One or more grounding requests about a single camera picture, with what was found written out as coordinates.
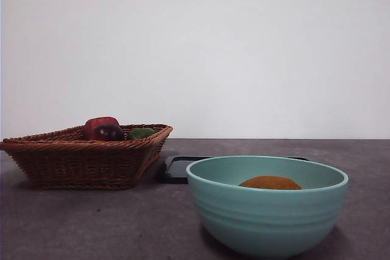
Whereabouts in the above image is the red apple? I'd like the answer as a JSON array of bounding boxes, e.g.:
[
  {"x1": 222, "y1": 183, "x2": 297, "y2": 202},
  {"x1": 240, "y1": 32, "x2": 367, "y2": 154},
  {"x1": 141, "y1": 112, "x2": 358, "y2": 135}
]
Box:
[{"x1": 84, "y1": 116, "x2": 120, "y2": 139}]

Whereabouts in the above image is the green avocado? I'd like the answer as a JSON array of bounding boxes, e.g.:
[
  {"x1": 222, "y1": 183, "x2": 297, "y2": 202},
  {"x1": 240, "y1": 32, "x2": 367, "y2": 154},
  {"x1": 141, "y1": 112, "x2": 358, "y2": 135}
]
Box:
[{"x1": 127, "y1": 127, "x2": 156, "y2": 141}]

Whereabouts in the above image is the dark rectangular tray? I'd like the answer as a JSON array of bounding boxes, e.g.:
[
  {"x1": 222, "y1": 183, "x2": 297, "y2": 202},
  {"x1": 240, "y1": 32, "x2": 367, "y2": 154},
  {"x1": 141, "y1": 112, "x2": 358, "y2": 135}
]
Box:
[{"x1": 155, "y1": 155, "x2": 308, "y2": 185}]

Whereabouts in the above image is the teal ribbed bowl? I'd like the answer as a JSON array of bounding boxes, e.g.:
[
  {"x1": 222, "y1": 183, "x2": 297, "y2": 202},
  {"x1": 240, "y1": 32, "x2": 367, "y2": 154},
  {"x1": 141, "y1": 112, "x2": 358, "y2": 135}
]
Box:
[{"x1": 185, "y1": 155, "x2": 349, "y2": 258}]

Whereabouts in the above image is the brown wicker basket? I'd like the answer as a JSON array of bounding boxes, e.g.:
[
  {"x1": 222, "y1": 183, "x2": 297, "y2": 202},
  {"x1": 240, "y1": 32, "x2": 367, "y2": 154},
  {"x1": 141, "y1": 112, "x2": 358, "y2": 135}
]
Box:
[{"x1": 0, "y1": 123, "x2": 174, "y2": 191}]

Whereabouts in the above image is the dark purple plum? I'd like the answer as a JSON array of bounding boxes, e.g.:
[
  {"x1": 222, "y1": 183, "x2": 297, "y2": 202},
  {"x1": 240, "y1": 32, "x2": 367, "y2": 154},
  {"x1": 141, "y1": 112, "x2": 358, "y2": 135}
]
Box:
[{"x1": 91, "y1": 123, "x2": 126, "y2": 141}]

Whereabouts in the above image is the brown kiwi fruit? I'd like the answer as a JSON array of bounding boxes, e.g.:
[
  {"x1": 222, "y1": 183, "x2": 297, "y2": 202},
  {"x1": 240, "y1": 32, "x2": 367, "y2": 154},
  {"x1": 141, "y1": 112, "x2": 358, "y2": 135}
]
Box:
[{"x1": 237, "y1": 175, "x2": 303, "y2": 191}]

